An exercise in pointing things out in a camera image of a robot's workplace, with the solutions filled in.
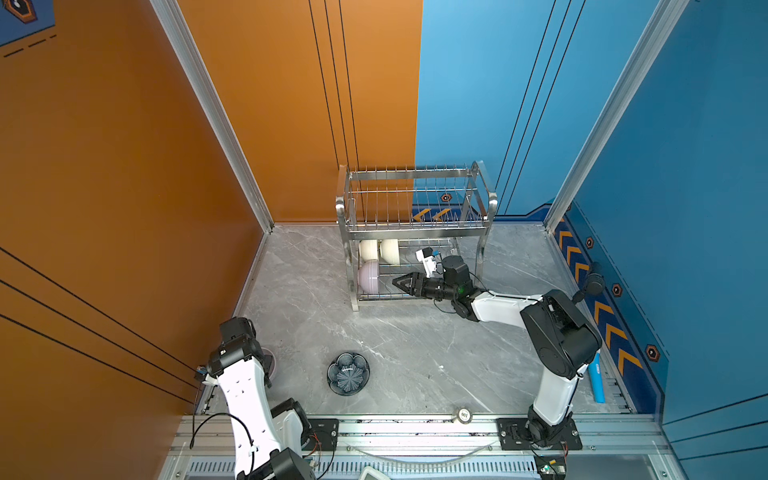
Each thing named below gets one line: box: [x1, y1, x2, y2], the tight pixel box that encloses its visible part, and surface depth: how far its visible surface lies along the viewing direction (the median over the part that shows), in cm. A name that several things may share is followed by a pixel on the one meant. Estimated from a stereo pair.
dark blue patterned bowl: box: [327, 352, 371, 396], surface depth 82 cm
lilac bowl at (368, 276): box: [358, 260, 379, 294], surface depth 91 cm
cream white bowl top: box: [359, 239, 379, 262], surface depth 99 cm
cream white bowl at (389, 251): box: [380, 238, 400, 266], surface depth 99 cm
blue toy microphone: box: [588, 349, 605, 404], surface depth 81 cm
